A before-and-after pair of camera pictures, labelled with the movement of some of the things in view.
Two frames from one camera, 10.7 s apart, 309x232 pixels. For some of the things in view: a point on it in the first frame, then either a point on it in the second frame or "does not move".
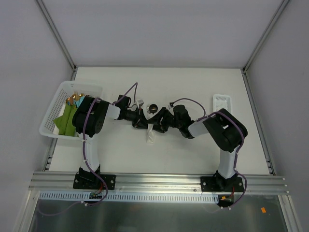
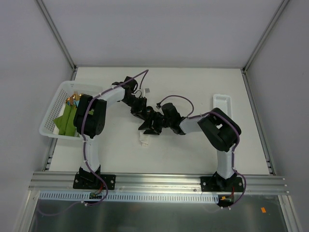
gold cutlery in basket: [75, 96] does not move
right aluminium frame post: [283, 4] does not move
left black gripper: [140, 119] → [146, 115]
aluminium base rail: [147, 182] does not move
